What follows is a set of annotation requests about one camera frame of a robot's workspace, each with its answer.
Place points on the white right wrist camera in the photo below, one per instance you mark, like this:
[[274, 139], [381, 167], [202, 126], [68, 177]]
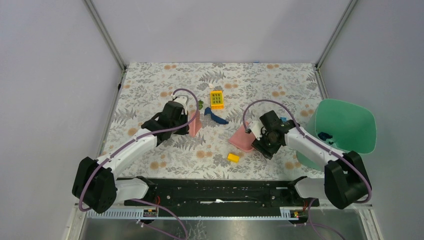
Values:
[[255, 128]]

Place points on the pink dustpan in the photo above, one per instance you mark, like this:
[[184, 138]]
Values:
[[242, 140]]

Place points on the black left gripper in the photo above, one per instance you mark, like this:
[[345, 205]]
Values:
[[184, 131]]

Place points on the yellow grid toy block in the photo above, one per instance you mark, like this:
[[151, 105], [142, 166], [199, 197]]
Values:
[[216, 100]]

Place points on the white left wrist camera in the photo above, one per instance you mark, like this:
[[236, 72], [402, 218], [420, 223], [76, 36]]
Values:
[[182, 99]]

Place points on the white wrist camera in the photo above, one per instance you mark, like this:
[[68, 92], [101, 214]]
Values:
[[255, 128], [182, 99]]

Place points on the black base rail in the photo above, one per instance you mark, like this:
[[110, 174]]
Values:
[[225, 198]]

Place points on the floral table mat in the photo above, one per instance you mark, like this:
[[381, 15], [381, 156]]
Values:
[[249, 90]]

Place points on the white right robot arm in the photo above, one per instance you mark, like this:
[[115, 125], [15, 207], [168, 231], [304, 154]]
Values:
[[345, 180]]

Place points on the pink hand brush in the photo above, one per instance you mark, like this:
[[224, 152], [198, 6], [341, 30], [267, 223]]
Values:
[[194, 125]]

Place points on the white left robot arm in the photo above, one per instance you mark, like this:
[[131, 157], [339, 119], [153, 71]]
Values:
[[96, 182]]

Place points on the green trash bin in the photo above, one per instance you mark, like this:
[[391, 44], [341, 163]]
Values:
[[351, 127]]

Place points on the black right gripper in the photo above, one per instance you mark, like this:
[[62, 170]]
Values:
[[259, 145]]

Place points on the small yellow block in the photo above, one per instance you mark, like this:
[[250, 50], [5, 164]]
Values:
[[233, 158]]

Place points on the green paper scrap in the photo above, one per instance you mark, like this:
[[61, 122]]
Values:
[[200, 104]]

